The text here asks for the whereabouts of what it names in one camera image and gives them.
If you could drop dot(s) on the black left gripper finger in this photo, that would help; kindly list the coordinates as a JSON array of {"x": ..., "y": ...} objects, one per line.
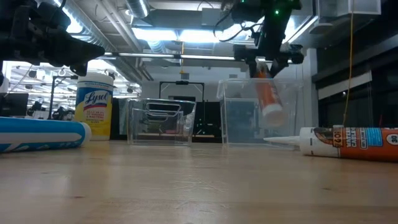
[
  {"x": 77, "y": 59},
  {"x": 81, "y": 45}
]

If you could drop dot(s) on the blue silicone tube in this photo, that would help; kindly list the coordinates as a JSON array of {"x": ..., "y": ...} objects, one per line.
[{"x": 40, "y": 133}]

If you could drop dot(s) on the black computer monitor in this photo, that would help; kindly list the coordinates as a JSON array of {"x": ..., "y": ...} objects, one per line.
[{"x": 14, "y": 104}]

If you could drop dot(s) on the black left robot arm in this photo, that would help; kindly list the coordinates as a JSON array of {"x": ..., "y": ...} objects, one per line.
[{"x": 7, "y": 31}]

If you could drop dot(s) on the long ceiling light bar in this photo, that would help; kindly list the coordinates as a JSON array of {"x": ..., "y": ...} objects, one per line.
[{"x": 149, "y": 55}]

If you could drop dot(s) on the silver ventilation duct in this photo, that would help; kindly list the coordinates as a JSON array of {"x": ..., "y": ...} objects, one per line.
[{"x": 136, "y": 7}]

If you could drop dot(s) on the clear plastic bin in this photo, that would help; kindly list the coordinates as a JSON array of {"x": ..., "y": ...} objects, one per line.
[
  {"x": 160, "y": 123},
  {"x": 239, "y": 118}
]

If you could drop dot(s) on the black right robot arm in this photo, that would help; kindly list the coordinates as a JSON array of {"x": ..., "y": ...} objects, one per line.
[{"x": 248, "y": 7}]

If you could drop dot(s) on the orange sealant caulk tube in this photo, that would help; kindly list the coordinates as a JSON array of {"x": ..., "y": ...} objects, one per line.
[
  {"x": 267, "y": 93},
  {"x": 342, "y": 143}
]

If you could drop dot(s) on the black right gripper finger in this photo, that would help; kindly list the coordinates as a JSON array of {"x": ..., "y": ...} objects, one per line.
[
  {"x": 253, "y": 69},
  {"x": 278, "y": 68}
]

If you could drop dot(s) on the black gantry frame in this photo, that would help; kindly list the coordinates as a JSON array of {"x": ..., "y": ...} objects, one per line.
[{"x": 182, "y": 83}]

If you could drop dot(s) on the black equipment stand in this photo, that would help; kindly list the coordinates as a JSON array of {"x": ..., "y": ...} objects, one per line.
[{"x": 53, "y": 93}]

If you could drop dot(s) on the yellow Lysol wipes canister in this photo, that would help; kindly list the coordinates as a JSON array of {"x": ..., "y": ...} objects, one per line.
[{"x": 94, "y": 105}]

